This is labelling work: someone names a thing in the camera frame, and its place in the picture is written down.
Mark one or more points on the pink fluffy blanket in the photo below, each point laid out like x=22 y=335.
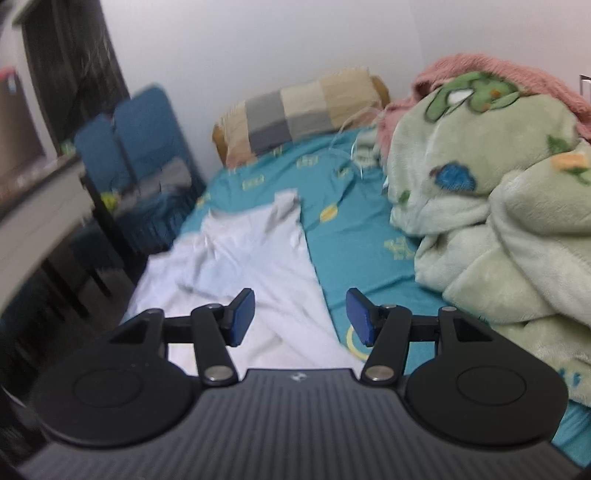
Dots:
x=461 y=64

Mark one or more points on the green fleece cartoon blanket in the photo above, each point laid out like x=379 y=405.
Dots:
x=508 y=230

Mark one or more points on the grey cloth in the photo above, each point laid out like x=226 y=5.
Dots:
x=168 y=177

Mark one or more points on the yellow-green toy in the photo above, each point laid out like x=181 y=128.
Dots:
x=110 y=200

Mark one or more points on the teal printed bed sheet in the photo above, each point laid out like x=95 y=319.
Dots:
x=351 y=230

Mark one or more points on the plaid pillow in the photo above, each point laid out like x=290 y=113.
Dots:
x=300 y=110

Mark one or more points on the white shirt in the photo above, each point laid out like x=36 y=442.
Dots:
x=249 y=249

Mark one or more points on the blue covered chair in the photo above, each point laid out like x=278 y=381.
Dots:
x=147 y=129
x=97 y=147

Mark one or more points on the dark barred window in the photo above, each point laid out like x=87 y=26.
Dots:
x=69 y=60

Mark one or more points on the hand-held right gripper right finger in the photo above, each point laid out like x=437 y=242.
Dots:
x=359 y=318

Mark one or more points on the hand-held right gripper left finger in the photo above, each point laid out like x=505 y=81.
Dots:
x=242 y=318

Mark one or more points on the white table with black legs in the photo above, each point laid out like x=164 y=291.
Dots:
x=41 y=217

